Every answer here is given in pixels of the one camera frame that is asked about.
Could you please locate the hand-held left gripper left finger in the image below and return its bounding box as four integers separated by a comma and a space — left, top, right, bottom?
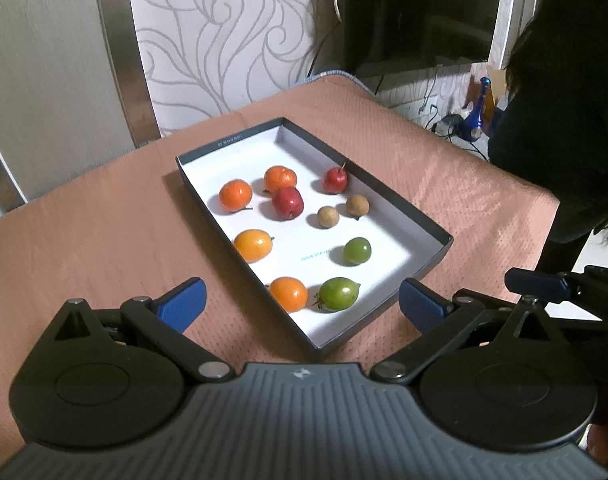
34, 276, 236, 381

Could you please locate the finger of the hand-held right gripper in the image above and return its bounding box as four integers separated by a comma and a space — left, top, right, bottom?
504, 265, 608, 311
546, 309, 608, 334

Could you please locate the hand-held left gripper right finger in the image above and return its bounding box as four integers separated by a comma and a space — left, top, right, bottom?
371, 277, 574, 384

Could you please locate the green guava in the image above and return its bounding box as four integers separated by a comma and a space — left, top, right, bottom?
312, 276, 361, 313

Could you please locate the small green lime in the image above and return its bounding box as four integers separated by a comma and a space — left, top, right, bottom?
341, 237, 373, 267

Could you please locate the pale orange citrus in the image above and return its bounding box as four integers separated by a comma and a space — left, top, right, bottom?
233, 228, 275, 263

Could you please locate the yellow-orange lemon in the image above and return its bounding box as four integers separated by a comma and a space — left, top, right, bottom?
269, 276, 309, 313

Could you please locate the black box with white inside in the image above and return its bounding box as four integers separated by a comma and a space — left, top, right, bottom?
176, 116, 455, 363

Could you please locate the orange tangerine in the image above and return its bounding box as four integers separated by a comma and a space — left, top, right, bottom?
263, 165, 299, 195
218, 180, 255, 213

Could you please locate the crimson apple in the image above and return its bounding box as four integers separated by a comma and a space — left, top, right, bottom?
271, 186, 305, 221

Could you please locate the bright red apple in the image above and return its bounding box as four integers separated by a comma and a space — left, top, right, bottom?
322, 162, 349, 195

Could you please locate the peach perforated tablecloth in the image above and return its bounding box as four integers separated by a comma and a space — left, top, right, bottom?
0, 72, 560, 461

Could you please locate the blue bottle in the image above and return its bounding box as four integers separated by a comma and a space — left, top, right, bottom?
461, 76, 492, 142

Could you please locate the white power strip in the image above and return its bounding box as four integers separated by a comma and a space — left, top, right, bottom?
393, 99, 441, 117

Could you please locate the white swirl-patterned panel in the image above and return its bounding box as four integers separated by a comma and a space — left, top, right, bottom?
126, 0, 347, 138

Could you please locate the beige textured panel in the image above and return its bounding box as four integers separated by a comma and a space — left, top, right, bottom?
0, 0, 134, 206

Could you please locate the black television screen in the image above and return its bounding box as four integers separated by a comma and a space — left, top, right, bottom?
343, 0, 507, 80

